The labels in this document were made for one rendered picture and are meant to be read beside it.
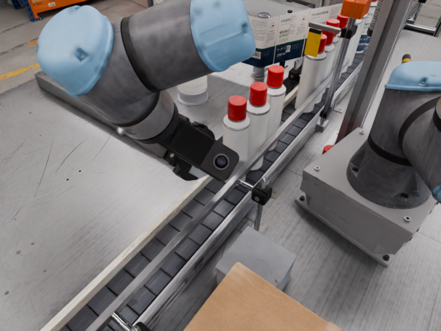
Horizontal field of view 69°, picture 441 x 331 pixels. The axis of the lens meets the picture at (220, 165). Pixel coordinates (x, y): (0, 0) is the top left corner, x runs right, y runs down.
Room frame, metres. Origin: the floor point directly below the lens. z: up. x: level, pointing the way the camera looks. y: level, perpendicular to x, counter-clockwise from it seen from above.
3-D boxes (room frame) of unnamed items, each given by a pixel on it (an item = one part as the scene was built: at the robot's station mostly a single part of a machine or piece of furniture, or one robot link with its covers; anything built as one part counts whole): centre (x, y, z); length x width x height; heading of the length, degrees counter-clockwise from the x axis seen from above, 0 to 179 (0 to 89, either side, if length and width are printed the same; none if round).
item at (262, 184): (0.38, -0.06, 0.91); 0.07 x 0.03 x 0.16; 54
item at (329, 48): (0.78, -0.26, 0.98); 0.05 x 0.05 x 0.20
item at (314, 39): (0.68, -0.20, 1.09); 0.03 x 0.01 x 0.06; 54
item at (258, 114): (0.52, -0.07, 0.98); 0.05 x 0.05 x 0.20
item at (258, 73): (0.91, -0.12, 0.97); 0.05 x 0.05 x 0.19
